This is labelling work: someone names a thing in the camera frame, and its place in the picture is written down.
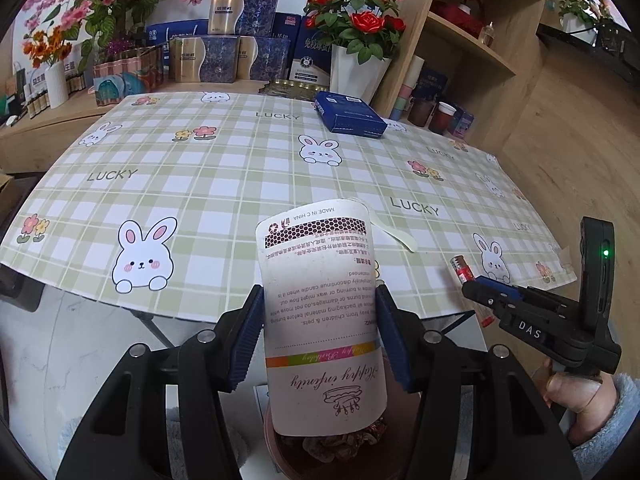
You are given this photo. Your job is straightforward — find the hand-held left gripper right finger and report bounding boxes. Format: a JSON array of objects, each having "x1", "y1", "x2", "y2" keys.
[{"x1": 375, "y1": 282, "x2": 576, "y2": 480}]

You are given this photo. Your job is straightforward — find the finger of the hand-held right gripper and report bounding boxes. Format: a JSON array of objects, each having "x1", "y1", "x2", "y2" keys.
[{"x1": 461, "y1": 277, "x2": 527, "y2": 325}]

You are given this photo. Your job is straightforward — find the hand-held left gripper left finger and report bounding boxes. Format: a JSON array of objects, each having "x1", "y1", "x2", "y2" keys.
[{"x1": 55, "y1": 284, "x2": 266, "y2": 480}]

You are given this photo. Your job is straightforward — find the white printed paper card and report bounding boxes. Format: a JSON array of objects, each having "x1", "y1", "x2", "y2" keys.
[{"x1": 255, "y1": 199, "x2": 423, "y2": 436}]

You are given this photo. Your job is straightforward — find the brown plastic trash bin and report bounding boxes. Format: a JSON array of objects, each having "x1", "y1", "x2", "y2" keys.
[{"x1": 262, "y1": 395, "x2": 426, "y2": 480}]

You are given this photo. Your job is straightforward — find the person's right forearm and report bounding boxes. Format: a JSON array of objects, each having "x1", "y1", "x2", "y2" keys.
[{"x1": 567, "y1": 372, "x2": 640, "y2": 480}]

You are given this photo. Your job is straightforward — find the person's right hand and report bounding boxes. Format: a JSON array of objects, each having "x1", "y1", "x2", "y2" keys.
[{"x1": 545, "y1": 369, "x2": 617, "y2": 442}]

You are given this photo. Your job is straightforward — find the small light blue box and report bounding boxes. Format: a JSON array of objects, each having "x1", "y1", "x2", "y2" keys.
[{"x1": 447, "y1": 109, "x2": 476, "y2": 138}]

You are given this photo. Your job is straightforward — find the checked rabbit print tablecloth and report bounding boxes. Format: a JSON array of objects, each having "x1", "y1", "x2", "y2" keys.
[{"x1": 0, "y1": 91, "x2": 578, "y2": 321}]

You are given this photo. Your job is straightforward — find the red cup white rim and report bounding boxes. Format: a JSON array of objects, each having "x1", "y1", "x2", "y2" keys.
[{"x1": 429, "y1": 101, "x2": 457, "y2": 135}]

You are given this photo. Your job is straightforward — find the brown cup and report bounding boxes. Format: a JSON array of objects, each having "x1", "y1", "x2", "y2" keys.
[{"x1": 407, "y1": 97, "x2": 433, "y2": 128}]

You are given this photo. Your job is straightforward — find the wooden shelf unit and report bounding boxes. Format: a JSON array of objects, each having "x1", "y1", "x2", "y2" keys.
[{"x1": 375, "y1": 0, "x2": 556, "y2": 151}]

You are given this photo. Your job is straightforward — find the dark blue illustrated tin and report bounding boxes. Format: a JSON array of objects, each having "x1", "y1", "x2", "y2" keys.
[{"x1": 415, "y1": 67, "x2": 451, "y2": 106}]

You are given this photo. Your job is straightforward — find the stack of pastel cups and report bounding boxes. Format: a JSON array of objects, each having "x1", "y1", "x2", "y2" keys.
[{"x1": 392, "y1": 55, "x2": 426, "y2": 121}]

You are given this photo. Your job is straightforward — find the flat dark blue box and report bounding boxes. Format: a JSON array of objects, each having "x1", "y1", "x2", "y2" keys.
[{"x1": 314, "y1": 91, "x2": 387, "y2": 138}]

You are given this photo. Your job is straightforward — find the gold leaf tray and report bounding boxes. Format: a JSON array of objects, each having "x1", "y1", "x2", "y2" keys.
[{"x1": 259, "y1": 79, "x2": 326, "y2": 98}]

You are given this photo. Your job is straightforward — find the red rose plant white pot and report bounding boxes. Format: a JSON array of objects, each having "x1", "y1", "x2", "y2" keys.
[{"x1": 302, "y1": 0, "x2": 406, "y2": 106}]

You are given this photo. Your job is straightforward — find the black counter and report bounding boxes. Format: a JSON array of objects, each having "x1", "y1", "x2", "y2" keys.
[{"x1": 537, "y1": 22, "x2": 640, "y2": 86}]

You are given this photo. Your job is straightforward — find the blue gold patterned gift box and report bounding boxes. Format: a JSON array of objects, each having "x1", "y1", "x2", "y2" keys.
[
  {"x1": 170, "y1": 36, "x2": 240, "y2": 84},
  {"x1": 237, "y1": 36, "x2": 291, "y2": 81},
  {"x1": 207, "y1": 0, "x2": 280, "y2": 37}
]

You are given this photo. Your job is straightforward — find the teal wavy planter box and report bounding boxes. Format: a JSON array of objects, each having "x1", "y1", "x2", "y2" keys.
[{"x1": 92, "y1": 45, "x2": 163, "y2": 108}]

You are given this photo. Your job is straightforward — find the red basket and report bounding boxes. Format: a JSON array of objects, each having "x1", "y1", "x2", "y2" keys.
[{"x1": 431, "y1": 0, "x2": 486, "y2": 36}]

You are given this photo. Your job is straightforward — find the blue white label carton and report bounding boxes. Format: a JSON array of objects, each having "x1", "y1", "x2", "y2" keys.
[{"x1": 287, "y1": 12, "x2": 333, "y2": 86}]

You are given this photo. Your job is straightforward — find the pink flower plant white pot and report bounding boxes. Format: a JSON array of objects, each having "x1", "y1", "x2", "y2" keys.
[{"x1": 552, "y1": 0, "x2": 613, "y2": 43}]

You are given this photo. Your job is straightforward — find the row of small bottles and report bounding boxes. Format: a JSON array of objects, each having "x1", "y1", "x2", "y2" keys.
[{"x1": 25, "y1": 87, "x2": 51, "y2": 118}]

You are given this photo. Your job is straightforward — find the orange flowers in white vase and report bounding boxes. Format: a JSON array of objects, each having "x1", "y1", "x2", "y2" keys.
[{"x1": 22, "y1": 25, "x2": 73, "y2": 109}]

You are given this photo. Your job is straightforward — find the plain blue carton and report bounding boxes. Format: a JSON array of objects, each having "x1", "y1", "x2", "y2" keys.
[{"x1": 146, "y1": 20, "x2": 211, "y2": 68}]

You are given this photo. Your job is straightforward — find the pink blossom plant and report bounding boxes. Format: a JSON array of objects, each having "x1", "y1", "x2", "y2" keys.
[{"x1": 15, "y1": 0, "x2": 201, "y2": 76}]

